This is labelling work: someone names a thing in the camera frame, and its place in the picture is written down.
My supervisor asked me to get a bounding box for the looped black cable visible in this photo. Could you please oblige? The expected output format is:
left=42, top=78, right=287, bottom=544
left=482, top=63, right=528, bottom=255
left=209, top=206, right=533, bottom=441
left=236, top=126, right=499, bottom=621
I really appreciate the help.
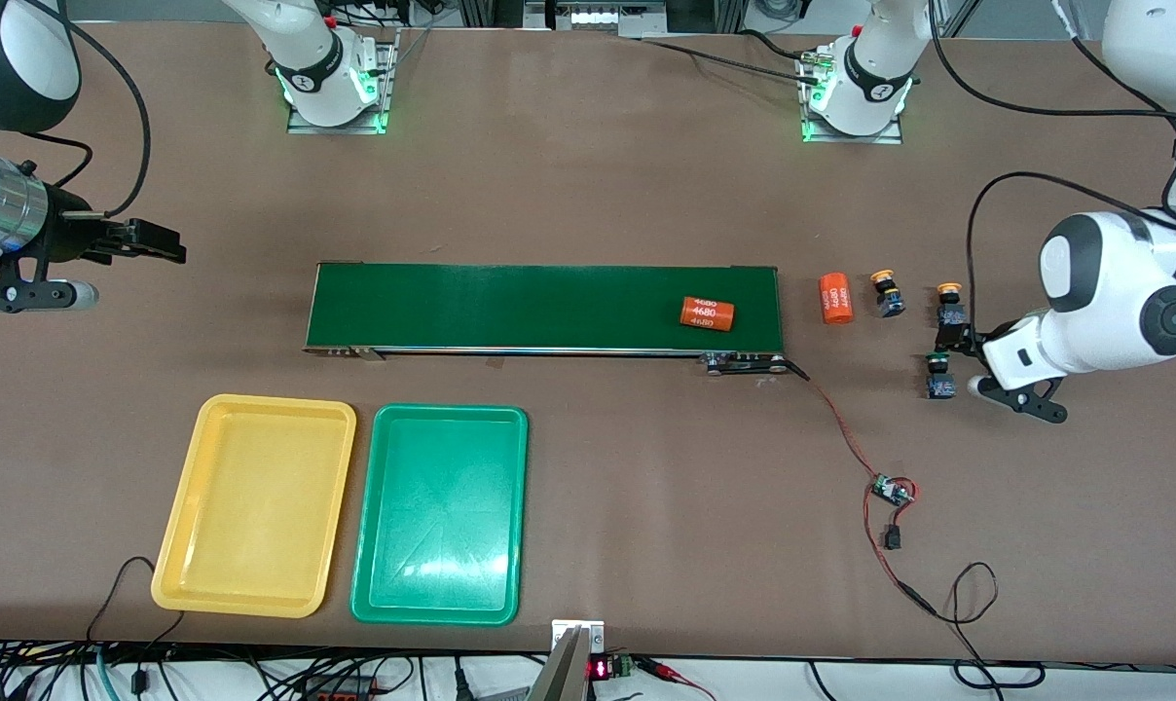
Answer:
left=924, top=562, right=1047, bottom=690

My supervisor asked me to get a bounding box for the yellow plastic tray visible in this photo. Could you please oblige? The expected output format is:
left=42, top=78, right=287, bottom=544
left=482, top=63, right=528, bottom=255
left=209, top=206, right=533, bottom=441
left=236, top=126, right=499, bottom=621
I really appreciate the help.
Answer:
left=150, top=393, right=357, bottom=619

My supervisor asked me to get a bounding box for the long black cable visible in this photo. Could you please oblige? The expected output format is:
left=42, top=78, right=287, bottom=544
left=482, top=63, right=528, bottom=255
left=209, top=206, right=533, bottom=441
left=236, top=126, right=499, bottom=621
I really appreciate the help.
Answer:
left=637, top=27, right=823, bottom=84

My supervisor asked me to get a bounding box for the control box with white lights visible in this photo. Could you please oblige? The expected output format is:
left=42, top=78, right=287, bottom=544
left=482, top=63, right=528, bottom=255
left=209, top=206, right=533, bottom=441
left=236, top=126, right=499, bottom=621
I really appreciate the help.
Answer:
left=523, top=0, right=669, bottom=32

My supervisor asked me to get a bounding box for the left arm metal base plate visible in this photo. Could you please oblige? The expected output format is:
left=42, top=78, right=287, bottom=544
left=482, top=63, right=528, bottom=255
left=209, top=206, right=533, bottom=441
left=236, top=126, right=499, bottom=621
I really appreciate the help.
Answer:
left=800, top=49, right=905, bottom=145

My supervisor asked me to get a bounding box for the orange cylinder with white print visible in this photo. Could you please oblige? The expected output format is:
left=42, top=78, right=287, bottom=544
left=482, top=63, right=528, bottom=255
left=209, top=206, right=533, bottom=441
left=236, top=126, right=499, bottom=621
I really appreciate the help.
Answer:
left=820, top=274, right=856, bottom=325
left=680, top=296, right=736, bottom=333

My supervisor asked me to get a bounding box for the red and black wire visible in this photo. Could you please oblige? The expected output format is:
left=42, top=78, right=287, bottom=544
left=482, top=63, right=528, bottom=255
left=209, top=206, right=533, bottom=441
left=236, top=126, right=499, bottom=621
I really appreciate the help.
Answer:
left=786, top=360, right=939, bottom=616

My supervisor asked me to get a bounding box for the red clip lead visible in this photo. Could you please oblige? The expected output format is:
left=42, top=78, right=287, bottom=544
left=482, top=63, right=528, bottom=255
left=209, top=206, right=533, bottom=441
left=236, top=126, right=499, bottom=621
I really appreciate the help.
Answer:
left=637, top=658, right=717, bottom=701

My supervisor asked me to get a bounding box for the green conveyor belt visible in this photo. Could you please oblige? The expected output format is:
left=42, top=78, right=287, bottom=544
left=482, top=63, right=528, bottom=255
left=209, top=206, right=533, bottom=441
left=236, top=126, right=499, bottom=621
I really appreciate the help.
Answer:
left=303, top=261, right=789, bottom=377

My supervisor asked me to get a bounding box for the thin black cable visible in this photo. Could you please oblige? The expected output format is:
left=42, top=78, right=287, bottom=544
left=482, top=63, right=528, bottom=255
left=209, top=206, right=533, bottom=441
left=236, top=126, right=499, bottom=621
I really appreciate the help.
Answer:
left=87, top=556, right=186, bottom=692

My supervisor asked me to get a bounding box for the green plastic tray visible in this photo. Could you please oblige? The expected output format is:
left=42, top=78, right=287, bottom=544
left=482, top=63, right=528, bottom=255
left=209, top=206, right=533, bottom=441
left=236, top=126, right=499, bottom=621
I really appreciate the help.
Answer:
left=349, top=403, right=531, bottom=626

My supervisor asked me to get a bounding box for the red terminal block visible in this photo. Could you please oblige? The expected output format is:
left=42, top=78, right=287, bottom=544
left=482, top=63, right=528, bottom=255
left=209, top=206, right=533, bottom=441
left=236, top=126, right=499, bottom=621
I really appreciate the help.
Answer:
left=301, top=677, right=380, bottom=701

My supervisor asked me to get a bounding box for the grey camera pole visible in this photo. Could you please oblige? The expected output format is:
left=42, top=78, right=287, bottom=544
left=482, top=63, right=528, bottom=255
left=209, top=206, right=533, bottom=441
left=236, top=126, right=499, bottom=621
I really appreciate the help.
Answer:
left=527, top=626, right=589, bottom=701

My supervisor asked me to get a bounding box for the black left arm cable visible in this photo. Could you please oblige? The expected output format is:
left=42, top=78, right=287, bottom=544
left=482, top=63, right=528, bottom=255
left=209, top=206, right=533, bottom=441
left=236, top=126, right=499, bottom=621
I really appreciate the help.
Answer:
left=929, top=24, right=1176, bottom=337

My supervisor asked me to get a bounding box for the silver mounting bracket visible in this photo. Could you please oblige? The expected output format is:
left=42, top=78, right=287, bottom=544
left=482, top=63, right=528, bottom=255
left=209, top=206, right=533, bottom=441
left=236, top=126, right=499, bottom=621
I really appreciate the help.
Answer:
left=551, top=619, right=606, bottom=651

